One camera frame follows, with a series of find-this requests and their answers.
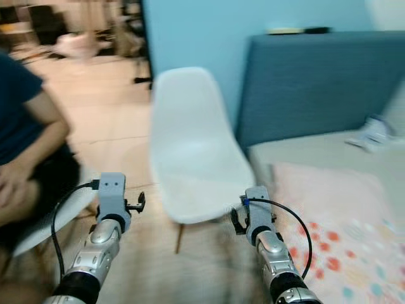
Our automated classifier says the pink dotted pillow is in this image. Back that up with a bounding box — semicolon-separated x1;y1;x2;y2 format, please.
269;161;405;304

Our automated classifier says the small white crumpled cloth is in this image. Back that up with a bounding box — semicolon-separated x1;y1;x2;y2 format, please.
345;115;396;153

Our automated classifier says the flat yellowish item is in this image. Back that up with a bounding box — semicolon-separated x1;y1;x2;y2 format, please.
267;27;306;35

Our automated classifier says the beige sheeted bed mattress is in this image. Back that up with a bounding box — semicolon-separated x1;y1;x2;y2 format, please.
247;130;405;304

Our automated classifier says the person in dark shirt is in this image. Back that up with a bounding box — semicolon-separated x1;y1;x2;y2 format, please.
0;54;80;254

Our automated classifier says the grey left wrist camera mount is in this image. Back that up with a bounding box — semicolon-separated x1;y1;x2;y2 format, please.
97;172;128;219

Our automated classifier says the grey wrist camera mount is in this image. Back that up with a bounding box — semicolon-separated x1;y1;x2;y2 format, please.
97;172;128;219
244;186;274;232

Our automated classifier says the white bag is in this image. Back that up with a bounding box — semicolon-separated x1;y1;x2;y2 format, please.
54;33;99;59

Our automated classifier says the blue-grey bed headboard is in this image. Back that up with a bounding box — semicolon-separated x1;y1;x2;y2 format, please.
235;30;405;153

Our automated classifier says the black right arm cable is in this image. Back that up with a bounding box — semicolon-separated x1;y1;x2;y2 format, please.
242;196;316;281

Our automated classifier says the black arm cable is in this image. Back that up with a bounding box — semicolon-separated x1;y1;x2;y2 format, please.
50;180;101;284
242;196;316;281

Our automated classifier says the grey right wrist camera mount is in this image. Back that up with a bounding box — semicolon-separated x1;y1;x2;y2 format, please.
244;186;274;232

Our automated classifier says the white plastic chair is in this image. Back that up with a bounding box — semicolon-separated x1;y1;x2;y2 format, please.
13;184;102;257
150;66;257;254

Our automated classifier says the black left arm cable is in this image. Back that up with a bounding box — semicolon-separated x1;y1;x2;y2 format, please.
50;180;101;284

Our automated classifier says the black chair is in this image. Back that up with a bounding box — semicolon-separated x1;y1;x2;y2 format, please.
28;5;69;45

